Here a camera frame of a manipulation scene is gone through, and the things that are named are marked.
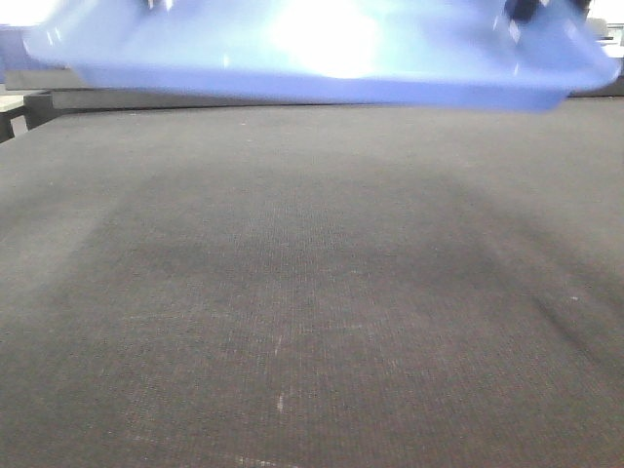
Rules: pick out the light blue plastic tray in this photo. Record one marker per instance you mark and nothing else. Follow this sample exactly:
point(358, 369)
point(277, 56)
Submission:
point(520, 55)

